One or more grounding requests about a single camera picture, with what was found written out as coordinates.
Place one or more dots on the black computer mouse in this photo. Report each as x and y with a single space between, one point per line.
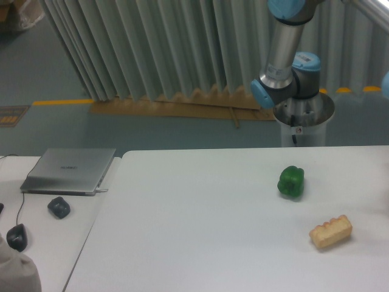
17 237

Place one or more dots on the brown cardboard sheet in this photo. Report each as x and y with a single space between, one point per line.
236 106

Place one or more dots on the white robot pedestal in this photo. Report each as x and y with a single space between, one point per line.
303 122

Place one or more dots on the green bell pepper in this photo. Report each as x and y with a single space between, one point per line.
291 182

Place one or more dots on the yellow bread loaf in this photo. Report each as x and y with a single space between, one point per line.
331 232

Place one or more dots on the silver closed laptop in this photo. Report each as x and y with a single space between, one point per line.
69 171

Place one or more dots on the grey sleeved forearm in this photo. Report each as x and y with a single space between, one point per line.
18 271

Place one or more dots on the pale green folding curtain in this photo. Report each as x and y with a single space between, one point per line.
160 48

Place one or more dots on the small black pepper toy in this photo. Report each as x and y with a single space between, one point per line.
59 207

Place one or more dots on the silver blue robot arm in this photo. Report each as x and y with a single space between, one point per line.
291 61

